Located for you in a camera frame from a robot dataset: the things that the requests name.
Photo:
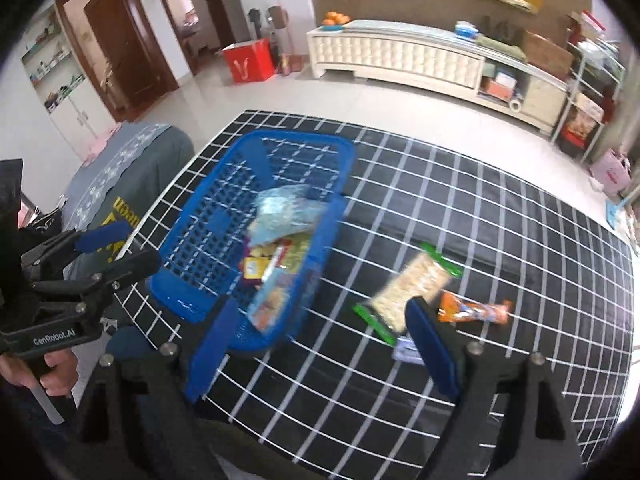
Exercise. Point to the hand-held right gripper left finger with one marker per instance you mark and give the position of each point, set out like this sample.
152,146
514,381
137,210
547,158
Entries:
215,340

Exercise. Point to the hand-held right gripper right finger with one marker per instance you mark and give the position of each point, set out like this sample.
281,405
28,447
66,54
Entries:
435,350

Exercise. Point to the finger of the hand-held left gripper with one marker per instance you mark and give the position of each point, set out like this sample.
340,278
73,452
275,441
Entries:
132,265
102,237

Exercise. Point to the light blue bun packet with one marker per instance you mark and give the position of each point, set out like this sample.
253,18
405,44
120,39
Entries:
272,305

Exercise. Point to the green-edged cracker packet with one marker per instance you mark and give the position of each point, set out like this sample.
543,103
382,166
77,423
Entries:
410,280

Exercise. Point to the small yellow snack packet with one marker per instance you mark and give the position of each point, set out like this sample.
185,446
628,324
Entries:
256,267

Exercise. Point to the blue plastic basket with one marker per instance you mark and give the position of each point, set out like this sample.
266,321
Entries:
210,230

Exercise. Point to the pale green snack packet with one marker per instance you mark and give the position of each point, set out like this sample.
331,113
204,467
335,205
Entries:
285,210

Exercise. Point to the person's left hand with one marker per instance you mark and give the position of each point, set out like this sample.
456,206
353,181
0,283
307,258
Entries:
62,372

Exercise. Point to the light purple snack packet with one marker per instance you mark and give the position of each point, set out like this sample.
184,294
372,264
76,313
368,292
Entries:
406,350

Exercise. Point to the orange snack bar packet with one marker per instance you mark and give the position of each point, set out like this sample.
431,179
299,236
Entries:
475,310

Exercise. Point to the grey sofa cover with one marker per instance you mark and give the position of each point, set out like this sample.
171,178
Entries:
150,160

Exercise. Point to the pink cloth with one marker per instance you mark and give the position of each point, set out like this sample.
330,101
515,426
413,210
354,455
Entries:
100,145

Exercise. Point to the black white-grid mat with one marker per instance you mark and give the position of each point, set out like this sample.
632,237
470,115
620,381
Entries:
525,250

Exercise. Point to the brown wooden door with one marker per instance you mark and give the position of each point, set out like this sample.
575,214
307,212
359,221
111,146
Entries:
122,45

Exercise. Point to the red paper bag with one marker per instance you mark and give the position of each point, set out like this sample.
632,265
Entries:
247,62

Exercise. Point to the pink bag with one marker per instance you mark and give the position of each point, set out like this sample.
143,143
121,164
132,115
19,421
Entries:
611,172

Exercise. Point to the white paper roll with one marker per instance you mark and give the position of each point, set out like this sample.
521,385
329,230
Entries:
515,105

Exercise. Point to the white tufted tv cabinet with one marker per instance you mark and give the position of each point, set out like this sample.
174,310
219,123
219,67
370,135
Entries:
400,55

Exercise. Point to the green cushion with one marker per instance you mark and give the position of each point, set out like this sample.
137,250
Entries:
500,48

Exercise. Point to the blue bowl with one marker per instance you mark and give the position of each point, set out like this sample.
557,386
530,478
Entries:
332,26

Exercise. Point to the brown cardboard box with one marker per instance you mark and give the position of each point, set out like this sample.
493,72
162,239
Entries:
547,55

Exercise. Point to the pile of oranges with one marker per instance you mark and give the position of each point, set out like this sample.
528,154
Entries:
336,18

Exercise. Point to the white metal rack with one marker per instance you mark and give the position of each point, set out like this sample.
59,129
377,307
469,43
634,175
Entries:
580,65

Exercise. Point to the blue white tissue box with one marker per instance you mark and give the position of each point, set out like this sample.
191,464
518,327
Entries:
467,30

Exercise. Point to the white wall shelf cabinet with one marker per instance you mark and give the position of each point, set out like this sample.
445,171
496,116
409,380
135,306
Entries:
75,115

